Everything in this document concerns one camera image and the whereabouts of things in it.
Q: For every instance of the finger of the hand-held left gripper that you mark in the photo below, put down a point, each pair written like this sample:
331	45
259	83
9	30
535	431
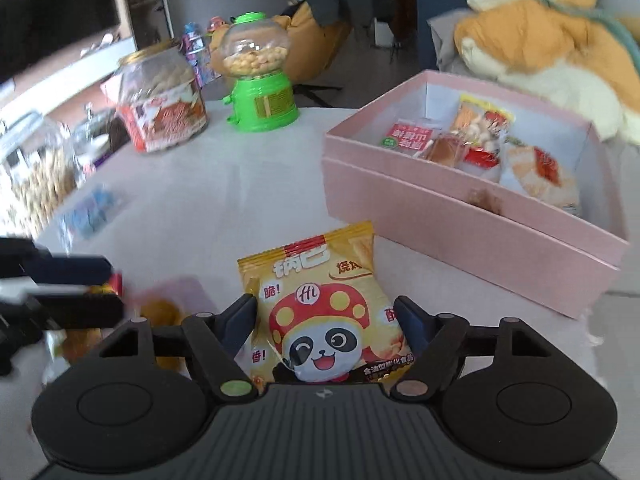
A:
70	270
75	312

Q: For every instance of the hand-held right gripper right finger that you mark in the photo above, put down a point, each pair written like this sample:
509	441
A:
407	321

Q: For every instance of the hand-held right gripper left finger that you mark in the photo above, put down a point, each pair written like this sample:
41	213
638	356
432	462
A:
242	317

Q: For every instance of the yellow panda snack packet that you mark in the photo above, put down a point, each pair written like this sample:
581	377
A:
320	310

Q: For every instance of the clear packet of fried snacks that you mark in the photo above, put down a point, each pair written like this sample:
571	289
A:
160	310

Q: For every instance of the pink cardboard box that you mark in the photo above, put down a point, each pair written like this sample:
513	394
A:
450	230

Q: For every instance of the blue snack packets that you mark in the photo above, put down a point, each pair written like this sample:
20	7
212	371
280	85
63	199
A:
90	212

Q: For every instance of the clear jar of snack sticks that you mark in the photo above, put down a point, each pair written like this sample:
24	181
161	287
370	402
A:
35	185

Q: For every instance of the wrapped bread packet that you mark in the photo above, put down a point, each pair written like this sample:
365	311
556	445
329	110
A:
444	150

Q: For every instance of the small red white snack packet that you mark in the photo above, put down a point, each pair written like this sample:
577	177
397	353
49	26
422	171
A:
484	162

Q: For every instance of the plastic jar with red label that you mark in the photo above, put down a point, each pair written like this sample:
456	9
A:
160	115

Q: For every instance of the red snack packet in box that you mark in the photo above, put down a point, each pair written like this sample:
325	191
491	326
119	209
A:
405	137

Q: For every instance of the large white red snack packet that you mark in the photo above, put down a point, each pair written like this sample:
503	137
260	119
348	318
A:
542	175

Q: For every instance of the orange red snack packet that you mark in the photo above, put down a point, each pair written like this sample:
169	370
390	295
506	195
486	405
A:
482	120

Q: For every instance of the green candy dispenser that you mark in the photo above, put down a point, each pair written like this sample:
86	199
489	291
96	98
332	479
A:
260	100

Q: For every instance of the black chair base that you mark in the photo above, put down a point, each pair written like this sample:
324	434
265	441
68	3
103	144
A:
315	91

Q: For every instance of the colourful printed bottle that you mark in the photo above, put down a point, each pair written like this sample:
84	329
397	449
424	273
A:
196	55

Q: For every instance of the black television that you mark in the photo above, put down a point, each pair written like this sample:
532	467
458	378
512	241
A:
50	5

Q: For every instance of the orange beanbag chair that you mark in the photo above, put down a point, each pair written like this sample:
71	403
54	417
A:
315	45

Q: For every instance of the orange and cream plush toy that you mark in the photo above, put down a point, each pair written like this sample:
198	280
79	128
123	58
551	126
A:
550	45

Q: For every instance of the teal knitted scarf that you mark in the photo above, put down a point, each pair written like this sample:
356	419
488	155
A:
600	15

